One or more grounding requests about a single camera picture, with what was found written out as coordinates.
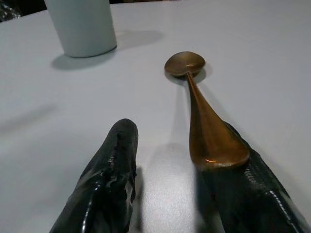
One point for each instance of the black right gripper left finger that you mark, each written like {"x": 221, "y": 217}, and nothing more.
{"x": 107, "y": 179}

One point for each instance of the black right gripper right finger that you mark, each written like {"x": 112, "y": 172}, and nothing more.
{"x": 255, "y": 201}

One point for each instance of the bronze metal spoon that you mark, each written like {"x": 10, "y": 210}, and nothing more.
{"x": 206, "y": 136}

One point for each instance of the pale green ceramic mug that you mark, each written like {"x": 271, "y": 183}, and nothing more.
{"x": 82, "y": 26}

